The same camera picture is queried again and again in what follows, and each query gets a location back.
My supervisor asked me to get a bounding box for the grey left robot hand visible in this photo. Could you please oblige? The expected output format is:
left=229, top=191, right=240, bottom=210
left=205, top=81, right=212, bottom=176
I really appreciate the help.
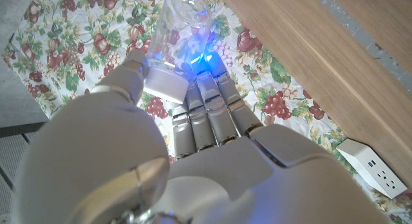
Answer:
left=15, top=48, right=390, bottom=224

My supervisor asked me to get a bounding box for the clear medicine bottle white cap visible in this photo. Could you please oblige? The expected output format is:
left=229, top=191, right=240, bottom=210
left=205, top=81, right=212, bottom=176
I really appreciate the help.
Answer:
left=143, top=0, right=214, bottom=105

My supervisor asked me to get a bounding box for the white power strip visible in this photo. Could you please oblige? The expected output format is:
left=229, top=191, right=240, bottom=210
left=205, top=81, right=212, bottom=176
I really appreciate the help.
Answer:
left=335, top=138, right=408, bottom=200

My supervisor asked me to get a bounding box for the floral fruit print backdrop cloth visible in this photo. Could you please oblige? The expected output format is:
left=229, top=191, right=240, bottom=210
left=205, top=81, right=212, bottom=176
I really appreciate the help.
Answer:
left=0, top=0, right=412, bottom=224

